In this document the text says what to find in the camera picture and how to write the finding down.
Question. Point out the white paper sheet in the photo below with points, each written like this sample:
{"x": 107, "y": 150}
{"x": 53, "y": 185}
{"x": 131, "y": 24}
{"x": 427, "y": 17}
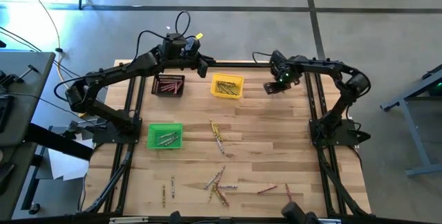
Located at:
{"x": 65, "y": 165}

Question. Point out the silver bracket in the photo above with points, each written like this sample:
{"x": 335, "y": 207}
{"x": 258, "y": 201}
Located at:
{"x": 127, "y": 220}
{"x": 329, "y": 221}

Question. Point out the grey crayon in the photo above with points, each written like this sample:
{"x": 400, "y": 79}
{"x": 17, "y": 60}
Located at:
{"x": 172, "y": 186}
{"x": 228, "y": 186}
{"x": 166, "y": 135}
{"x": 212, "y": 180}
{"x": 172, "y": 142}
{"x": 168, "y": 140}
{"x": 221, "y": 147}

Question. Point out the yellow plastic basket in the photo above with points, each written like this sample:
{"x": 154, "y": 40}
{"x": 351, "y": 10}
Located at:
{"x": 213, "y": 85}

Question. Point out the grey table leg frame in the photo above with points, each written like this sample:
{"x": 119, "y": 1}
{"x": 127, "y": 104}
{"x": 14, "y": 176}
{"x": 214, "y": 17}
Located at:
{"x": 412, "y": 134}

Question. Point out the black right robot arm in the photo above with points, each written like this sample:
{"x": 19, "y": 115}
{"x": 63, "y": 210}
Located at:
{"x": 331, "y": 66}

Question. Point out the black plastic basket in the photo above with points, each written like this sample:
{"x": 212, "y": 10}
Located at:
{"x": 154, "y": 85}

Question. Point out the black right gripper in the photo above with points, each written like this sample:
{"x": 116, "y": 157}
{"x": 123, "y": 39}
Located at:
{"x": 285, "y": 72}

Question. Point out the green plastic basket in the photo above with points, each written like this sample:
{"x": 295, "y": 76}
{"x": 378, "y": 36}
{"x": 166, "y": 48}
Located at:
{"x": 152, "y": 129}

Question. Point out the red crayon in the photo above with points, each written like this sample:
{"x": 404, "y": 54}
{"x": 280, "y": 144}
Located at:
{"x": 221, "y": 174}
{"x": 178, "y": 87}
{"x": 171, "y": 88}
{"x": 267, "y": 189}
{"x": 224, "y": 200}
{"x": 166, "y": 86}
{"x": 167, "y": 90}
{"x": 288, "y": 191}

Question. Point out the grey side table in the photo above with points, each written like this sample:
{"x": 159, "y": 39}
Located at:
{"x": 31, "y": 79}

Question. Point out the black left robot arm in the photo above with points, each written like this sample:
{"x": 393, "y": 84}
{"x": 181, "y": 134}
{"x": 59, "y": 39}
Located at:
{"x": 117, "y": 73}

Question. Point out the yellow crayon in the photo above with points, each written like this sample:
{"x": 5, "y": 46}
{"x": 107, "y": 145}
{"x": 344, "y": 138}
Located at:
{"x": 224, "y": 85}
{"x": 212, "y": 195}
{"x": 233, "y": 92}
{"x": 213, "y": 127}
{"x": 163, "y": 196}
{"x": 218, "y": 194}
{"x": 218, "y": 133}
{"x": 232, "y": 86}
{"x": 223, "y": 90}

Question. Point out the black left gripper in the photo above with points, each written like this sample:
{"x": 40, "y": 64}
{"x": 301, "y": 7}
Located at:
{"x": 194, "y": 56}

